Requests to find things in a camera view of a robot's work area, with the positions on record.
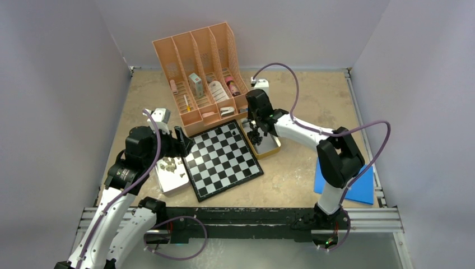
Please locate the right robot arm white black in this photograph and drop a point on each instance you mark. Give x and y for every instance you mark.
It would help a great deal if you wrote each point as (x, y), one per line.
(339, 158)

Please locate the white paper pack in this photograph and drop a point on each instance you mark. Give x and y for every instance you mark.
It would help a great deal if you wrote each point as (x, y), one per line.
(217, 91)

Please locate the pink bottle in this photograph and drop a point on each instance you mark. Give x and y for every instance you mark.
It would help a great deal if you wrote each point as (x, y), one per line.
(232, 86)

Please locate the pile of white chess pieces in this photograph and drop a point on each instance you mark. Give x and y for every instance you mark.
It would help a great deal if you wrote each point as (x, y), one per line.
(172, 165)

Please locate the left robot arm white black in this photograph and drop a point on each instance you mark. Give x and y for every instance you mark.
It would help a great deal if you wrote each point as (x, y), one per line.
(105, 244)

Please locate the black metal base rail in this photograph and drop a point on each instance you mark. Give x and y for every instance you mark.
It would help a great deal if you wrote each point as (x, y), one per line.
(298, 224)

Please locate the silver metal tin tray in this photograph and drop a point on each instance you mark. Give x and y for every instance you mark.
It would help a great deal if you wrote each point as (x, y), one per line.
(171, 183)

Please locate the white green carton box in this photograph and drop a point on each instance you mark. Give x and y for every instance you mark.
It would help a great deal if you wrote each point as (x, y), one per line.
(196, 85)

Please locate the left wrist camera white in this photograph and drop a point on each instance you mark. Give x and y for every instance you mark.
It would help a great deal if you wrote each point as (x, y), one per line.
(160, 116)

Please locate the blue foam pad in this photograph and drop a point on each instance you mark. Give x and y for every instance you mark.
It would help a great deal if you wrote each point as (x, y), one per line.
(361, 191)

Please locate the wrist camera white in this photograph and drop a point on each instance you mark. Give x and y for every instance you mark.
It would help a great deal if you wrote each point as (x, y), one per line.
(260, 83)
(160, 116)

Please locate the black white chess board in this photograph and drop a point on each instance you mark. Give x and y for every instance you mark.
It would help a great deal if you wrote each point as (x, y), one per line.
(218, 162)

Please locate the peach plastic desk organizer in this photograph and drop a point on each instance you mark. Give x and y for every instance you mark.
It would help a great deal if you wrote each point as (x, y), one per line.
(211, 53)

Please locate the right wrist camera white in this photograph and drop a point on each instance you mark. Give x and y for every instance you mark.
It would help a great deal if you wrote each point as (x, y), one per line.
(260, 83)

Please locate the yellow white pen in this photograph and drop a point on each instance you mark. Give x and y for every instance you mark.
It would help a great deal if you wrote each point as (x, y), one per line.
(186, 103)

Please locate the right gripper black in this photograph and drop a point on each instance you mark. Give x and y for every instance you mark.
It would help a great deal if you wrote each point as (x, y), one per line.
(249, 112)

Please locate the white stapler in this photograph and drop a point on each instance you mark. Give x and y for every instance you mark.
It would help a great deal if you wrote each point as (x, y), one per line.
(227, 111)

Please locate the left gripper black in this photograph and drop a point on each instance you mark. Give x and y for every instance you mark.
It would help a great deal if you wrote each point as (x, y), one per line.
(177, 148)

